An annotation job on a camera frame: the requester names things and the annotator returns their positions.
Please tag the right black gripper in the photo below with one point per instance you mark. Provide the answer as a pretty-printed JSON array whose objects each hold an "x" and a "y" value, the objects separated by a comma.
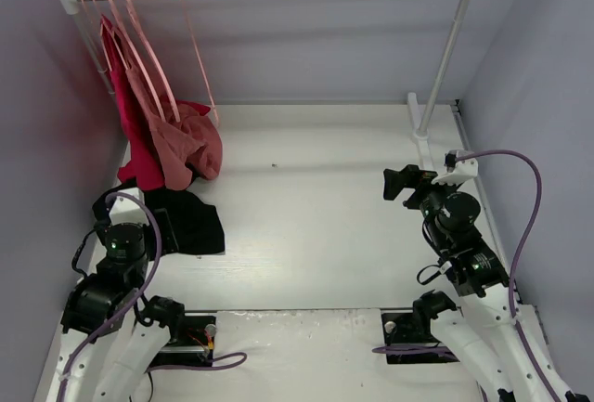
[{"x": 415, "y": 193}]

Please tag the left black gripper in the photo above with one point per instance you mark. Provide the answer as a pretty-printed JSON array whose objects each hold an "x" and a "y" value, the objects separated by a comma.
[{"x": 164, "y": 228}]

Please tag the black t shirt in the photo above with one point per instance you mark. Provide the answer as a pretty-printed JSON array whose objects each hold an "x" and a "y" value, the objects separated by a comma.
[{"x": 197, "y": 225}]

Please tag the pink plastic hanger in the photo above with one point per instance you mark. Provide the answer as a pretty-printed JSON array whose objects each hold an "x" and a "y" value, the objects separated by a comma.
[{"x": 203, "y": 72}]

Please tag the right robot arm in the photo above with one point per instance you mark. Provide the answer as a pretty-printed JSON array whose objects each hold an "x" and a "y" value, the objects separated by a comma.
[{"x": 482, "y": 328}]

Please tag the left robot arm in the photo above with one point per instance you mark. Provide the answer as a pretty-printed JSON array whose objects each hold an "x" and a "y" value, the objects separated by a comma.
[{"x": 107, "y": 343}]

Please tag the crimson red shirt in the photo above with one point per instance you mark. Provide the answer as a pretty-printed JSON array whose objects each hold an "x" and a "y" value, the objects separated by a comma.
[{"x": 143, "y": 167}]

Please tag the salmon pink shirt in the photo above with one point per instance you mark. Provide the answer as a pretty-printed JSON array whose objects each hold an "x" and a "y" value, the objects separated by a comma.
[{"x": 183, "y": 150}]

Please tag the pink hanger with crimson shirt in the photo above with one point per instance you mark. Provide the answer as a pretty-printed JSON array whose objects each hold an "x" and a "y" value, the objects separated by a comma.
[{"x": 92, "y": 17}]

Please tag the pink hanger with salmon shirt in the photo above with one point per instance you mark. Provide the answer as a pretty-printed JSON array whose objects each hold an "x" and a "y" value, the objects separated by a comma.
[{"x": 95, "y": 5}]

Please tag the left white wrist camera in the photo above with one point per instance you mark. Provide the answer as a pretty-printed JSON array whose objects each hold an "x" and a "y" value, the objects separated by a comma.
[{"x": 125, "y": 211}]

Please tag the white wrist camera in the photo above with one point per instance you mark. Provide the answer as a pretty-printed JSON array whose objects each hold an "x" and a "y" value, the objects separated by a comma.
[
  {"x": 125, "y": 211},
  {"x": 460, "y": 167}
]

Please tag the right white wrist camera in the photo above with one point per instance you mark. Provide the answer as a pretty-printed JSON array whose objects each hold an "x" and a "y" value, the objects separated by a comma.
[{"x": 460, "y": 167}]

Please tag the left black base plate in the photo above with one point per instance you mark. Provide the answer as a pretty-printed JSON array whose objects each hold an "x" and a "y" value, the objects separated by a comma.
[{"x": 194, "y": 344}]

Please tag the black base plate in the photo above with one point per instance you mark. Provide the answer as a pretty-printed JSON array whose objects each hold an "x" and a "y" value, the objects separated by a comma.
[
  {"x": 400, "y": 332},
  {"x": 194, "y": 344}
]

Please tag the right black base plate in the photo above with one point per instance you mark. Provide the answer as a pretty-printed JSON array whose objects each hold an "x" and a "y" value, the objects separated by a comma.
[{"x": 400, "y": 332}]

